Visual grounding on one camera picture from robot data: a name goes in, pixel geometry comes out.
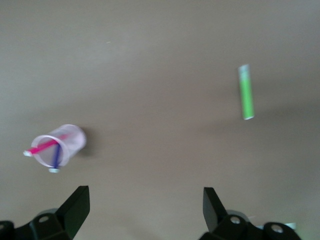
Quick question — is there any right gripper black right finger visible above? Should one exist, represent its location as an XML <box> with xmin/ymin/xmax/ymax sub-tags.
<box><xmin>199</xmin><ymin>186</ymin><xmax>301</xmax><ymax>240</ymax></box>

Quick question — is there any pink translucent cup holder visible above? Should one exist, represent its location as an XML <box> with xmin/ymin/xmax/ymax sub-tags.
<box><xmin>30</xmin><ymin>124</ymin><xmax>87</xmax><ymax>168</ymax></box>

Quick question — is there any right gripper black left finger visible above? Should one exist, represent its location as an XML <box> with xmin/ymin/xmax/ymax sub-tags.
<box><xmin>0</xmin><ymin>185</ymin><xmax>91</xmax><ymax>240</ymax></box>

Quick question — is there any green marker pen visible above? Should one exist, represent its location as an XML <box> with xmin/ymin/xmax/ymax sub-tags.
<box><xmin>237</xmin><ymin>63</ymin><xmax>256</xmax><ymax>121</ymax></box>

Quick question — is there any purple marker pen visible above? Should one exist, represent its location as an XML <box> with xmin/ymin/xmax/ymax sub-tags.
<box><xmin>48</xmin><ymin>143</ymin><xmax>62</xmax><ymax>174</ymax></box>

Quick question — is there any pink marker pen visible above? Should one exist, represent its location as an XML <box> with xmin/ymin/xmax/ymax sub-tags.
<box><xmin>23</xmin><ymin>133</ymin><xmax>71</xmax><ymax>158</ymax></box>

